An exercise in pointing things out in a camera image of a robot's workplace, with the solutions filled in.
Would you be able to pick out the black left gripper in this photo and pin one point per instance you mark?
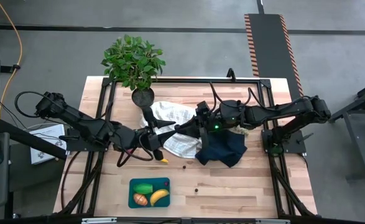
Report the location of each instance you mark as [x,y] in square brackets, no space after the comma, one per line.
[152,137]

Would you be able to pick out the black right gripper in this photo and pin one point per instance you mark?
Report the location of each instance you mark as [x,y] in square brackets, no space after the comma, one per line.
[211,124]

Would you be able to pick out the green toy vegetable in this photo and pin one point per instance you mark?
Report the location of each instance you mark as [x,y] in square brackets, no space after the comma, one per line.
[143,188]

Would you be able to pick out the large yellow toy banana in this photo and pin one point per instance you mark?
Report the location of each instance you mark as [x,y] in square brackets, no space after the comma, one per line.
[158,196]

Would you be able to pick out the orange segmented toy fruit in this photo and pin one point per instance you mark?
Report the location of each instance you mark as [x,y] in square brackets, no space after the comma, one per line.
[140,199]

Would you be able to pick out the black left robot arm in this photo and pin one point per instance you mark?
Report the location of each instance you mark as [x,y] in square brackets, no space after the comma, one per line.
[92,127]

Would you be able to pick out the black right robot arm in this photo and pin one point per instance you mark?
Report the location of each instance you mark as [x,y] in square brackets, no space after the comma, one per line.
[263,113]

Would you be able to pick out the teal plastic tupperware container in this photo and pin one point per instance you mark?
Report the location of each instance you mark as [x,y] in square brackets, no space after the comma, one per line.
[157,180]

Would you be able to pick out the white checked cloth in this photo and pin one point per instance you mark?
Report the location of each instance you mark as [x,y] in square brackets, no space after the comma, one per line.
[176,112]

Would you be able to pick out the dark navy cloth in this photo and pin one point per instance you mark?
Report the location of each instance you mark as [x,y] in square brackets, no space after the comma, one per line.
[222,149]

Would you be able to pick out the tall leafy potted plant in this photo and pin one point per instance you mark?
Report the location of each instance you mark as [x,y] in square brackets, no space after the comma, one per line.
[132,62]

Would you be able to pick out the black mat with striped edges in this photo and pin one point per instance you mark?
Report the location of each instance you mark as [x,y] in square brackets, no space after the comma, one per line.
[272,46]

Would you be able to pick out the white cardboard box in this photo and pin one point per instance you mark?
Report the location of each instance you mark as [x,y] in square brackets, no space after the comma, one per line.
[50,132]

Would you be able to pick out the black diagonal stand beam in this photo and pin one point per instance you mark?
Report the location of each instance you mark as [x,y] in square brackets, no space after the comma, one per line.
[30,140]

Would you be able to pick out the black aluminium table frame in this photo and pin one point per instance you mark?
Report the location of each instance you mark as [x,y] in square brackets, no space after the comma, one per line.
[185,80]

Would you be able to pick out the black desk frame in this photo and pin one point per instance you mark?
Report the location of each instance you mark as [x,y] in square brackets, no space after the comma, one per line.
[356,140]

